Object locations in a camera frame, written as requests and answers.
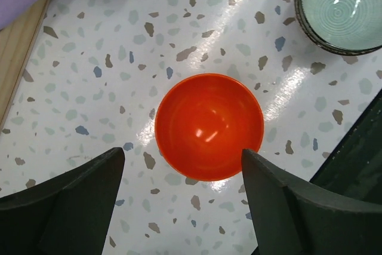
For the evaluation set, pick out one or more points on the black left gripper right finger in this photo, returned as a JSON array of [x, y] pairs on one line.
[[293, 216]]

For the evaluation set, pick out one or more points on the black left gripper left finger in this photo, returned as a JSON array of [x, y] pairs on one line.
[[68, 214]]

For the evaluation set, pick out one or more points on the orange plastic bowl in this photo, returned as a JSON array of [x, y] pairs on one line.
[[204, 122]]

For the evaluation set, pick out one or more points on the white wire dish rack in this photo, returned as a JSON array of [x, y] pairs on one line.
[[353, 168]]

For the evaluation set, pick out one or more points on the wooden tray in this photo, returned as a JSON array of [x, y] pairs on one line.
[[17, 41]]

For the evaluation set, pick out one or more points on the green glazed ceramic bowl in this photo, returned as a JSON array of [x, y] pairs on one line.
[[342, 27]]

